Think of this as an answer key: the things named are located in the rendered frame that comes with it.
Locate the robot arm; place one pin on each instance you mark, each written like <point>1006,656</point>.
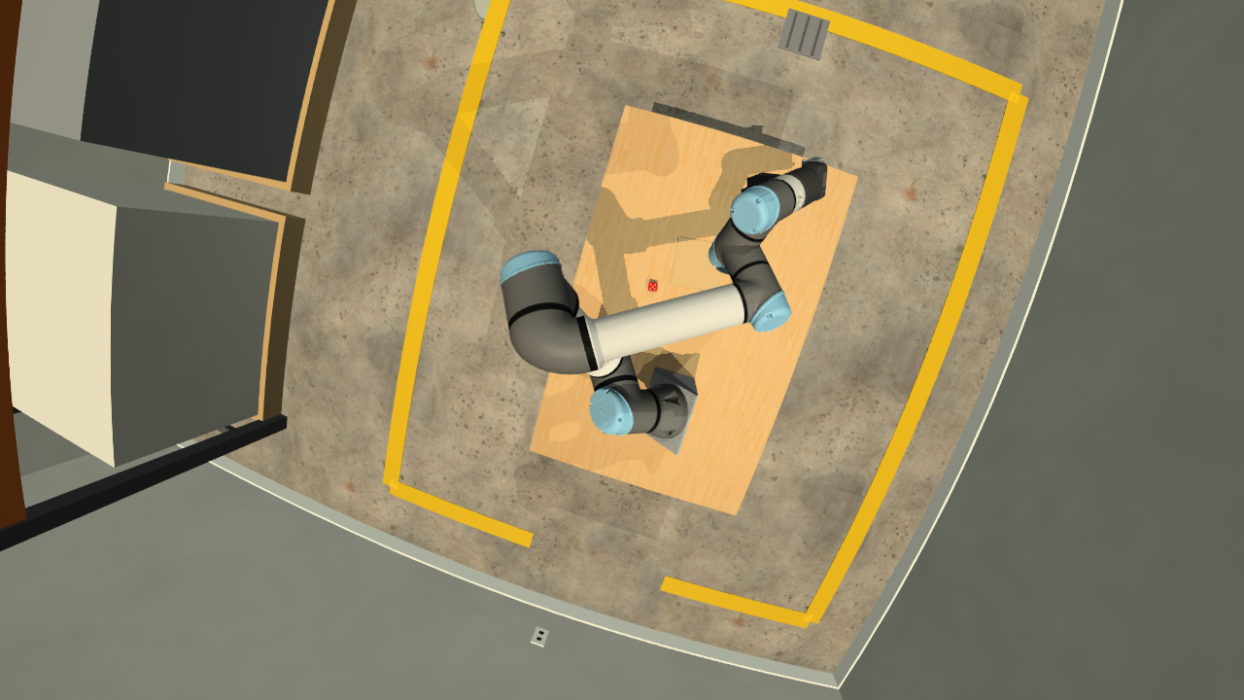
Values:
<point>539,304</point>

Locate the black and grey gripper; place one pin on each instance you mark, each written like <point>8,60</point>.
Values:
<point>804,181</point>

